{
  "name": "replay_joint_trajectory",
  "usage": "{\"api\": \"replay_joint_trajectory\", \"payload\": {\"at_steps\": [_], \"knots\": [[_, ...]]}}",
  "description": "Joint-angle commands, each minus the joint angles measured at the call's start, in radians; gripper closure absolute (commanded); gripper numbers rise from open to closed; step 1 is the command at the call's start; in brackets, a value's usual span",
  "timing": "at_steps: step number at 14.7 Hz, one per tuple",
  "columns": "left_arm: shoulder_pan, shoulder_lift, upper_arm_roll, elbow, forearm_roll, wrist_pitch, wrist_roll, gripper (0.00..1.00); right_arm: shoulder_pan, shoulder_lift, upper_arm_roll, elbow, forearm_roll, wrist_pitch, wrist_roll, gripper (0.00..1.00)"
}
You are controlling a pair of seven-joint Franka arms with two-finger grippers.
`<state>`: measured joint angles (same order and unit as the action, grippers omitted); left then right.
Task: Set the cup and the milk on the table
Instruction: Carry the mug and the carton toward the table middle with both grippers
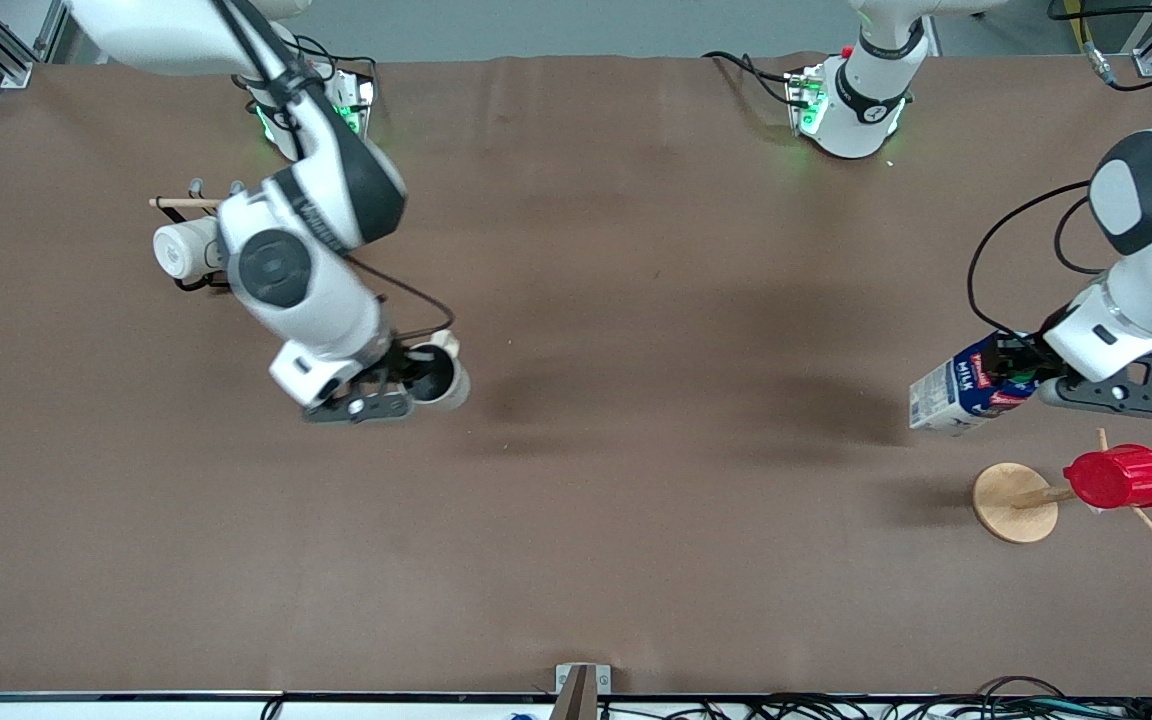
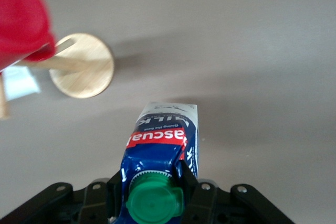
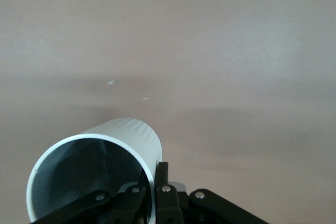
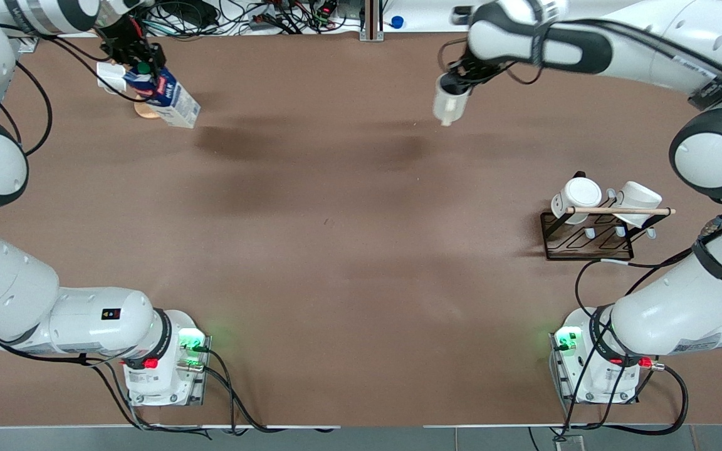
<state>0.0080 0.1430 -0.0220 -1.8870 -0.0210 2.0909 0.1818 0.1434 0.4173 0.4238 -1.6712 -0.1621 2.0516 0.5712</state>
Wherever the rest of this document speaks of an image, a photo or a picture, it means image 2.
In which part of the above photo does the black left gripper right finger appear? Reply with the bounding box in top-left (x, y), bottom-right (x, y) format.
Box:
top-left (181, 161), bottom-right (297, 224)

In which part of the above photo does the white paper tag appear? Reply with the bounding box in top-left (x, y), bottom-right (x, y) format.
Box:
top-left (2, 66), bottom-right (41, 101)

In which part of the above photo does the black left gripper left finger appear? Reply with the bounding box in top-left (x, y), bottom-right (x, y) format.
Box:
top-left (0, 170), bottom-right (124, 224)

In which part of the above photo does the red ribbed plastic cup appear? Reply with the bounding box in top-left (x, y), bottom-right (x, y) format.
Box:
top-left (0, 0), bottom-right (57, 74)

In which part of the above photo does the blue milk carton green cap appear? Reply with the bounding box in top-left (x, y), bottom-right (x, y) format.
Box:
top-left (120, 101), bottom-right (200, 224)

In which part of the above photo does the wooden mug tree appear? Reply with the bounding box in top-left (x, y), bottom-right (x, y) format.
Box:
top-left (0, 33), bottom-right (116, 120)

